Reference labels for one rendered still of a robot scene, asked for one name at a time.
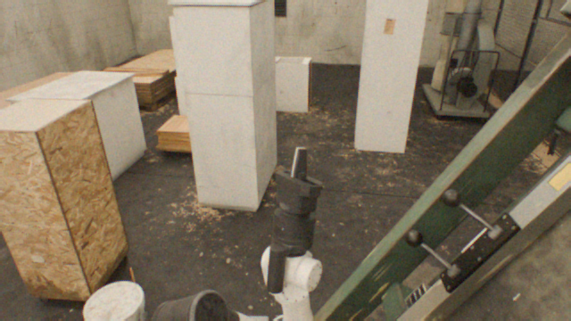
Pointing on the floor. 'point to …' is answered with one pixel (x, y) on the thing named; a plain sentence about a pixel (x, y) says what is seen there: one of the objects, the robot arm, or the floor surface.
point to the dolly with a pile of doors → (174, 135)
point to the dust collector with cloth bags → (462, 63)
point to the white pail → (116, 302)
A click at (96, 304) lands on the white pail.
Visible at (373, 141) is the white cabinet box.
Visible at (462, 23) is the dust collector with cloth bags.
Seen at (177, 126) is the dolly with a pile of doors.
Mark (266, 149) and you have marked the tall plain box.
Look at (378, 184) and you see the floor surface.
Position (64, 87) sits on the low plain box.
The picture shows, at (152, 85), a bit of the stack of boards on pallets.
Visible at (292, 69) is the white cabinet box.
